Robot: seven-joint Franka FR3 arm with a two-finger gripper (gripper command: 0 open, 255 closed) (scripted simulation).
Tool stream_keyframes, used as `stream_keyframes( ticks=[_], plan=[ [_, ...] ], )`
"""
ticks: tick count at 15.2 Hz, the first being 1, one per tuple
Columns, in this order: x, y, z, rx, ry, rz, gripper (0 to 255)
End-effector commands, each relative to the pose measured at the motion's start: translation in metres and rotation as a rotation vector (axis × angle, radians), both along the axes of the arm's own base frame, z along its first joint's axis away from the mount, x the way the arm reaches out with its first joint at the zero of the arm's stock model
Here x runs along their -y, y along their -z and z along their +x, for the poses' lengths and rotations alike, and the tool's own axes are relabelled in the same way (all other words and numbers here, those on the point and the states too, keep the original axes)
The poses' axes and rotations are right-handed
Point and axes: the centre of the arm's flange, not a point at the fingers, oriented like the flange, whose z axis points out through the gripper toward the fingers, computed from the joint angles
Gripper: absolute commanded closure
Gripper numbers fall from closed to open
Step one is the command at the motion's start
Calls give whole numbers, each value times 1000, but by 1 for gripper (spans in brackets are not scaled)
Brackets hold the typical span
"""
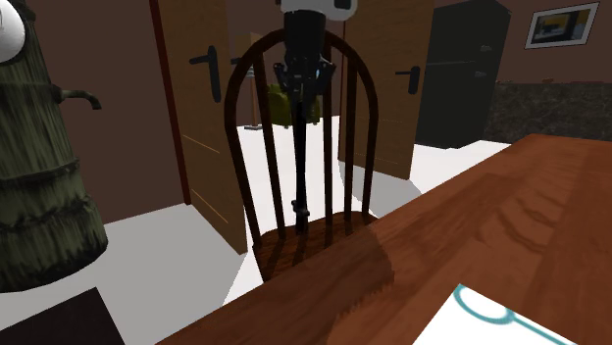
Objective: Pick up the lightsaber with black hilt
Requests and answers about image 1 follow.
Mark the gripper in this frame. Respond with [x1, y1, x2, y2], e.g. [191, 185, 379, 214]
[273, 9, 337, 116]

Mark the floor lamp tan shade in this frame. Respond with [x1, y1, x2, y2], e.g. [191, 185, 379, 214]
[232, 31, 265, 131]

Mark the dark wooden spindle-back chair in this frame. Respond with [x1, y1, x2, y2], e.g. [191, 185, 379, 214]
[223, 28, 382, 283]

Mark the black refrigerator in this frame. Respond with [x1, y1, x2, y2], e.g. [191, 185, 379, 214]
[414, 0, 513, 151]

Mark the brown wooden table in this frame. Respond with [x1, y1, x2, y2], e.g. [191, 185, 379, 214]
[155, 133, 612, 345]

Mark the dark green cone-shaped vessel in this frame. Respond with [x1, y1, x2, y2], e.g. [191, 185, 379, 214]
[0, 0, 110, 294]

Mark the white flat sheet teal print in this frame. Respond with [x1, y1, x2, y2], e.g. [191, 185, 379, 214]
[412, 282, 581, 345]

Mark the wooden door black handle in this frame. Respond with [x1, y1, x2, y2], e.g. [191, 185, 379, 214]
[148, 0, 251, 256]
[336, 0, 434, 181]

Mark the framed wall picture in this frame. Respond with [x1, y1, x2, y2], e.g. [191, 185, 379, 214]
[524, 1, 601, 51]

